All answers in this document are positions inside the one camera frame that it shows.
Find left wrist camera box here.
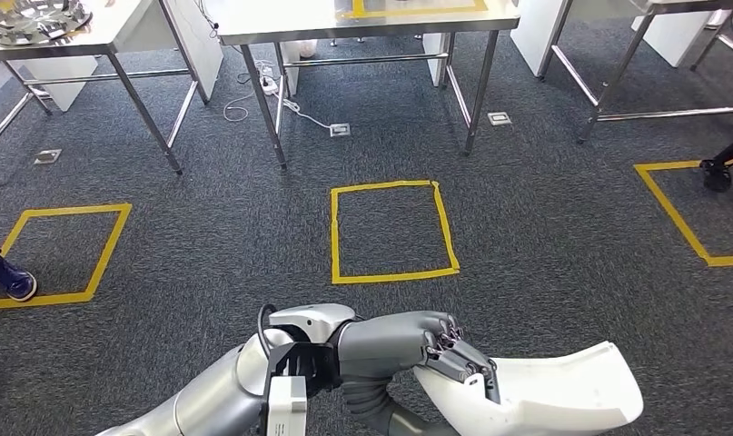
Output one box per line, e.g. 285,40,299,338
262,342,343,436

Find white floor cable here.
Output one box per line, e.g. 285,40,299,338
223,60,334,131

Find silver wheel hubcap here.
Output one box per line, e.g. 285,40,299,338
0,0,94,46

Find stainless steel workbench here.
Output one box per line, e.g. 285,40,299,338
206,0,522,171
0,0,212,188
537,0,733,145

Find yellow tape double frame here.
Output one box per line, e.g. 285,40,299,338
344,0,489,19

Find yellow tape floor square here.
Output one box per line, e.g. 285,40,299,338
635,159,733,267
331,179,461,285
0,203,134,312

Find black hanging cable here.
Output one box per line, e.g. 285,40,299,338
194,0,220,37

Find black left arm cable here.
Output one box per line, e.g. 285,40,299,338
257,303,280,362

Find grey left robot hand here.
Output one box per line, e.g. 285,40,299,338
339,311,500,436

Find person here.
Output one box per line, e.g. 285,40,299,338
0,231,37,302

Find white curved plastic part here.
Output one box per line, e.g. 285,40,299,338
412,341,644,436

